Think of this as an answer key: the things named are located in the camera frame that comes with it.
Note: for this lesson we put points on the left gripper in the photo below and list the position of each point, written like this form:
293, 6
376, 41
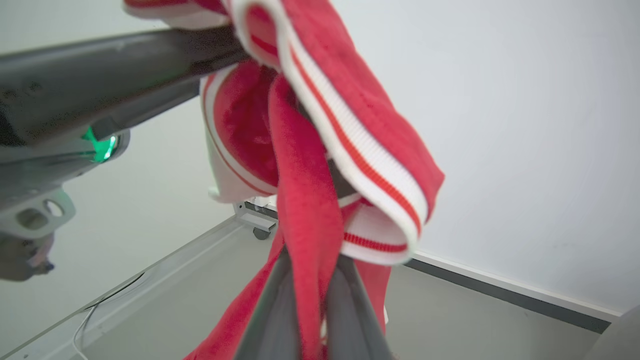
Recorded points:
40, 165

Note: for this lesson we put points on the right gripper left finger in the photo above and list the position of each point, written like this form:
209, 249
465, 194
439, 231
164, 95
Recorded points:
272, 335

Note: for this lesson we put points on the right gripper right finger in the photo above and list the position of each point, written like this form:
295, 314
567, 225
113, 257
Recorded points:
350, 330

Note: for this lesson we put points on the red garment with white stripes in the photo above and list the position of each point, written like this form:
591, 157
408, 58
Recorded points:
305, 200

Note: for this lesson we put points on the black caster wheel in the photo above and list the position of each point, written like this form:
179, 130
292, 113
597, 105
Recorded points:
261, 233

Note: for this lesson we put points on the white and black baseboard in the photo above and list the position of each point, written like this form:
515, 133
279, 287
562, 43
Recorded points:
500, 290

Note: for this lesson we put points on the grey metal partition frame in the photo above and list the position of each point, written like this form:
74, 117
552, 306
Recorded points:
165, 269

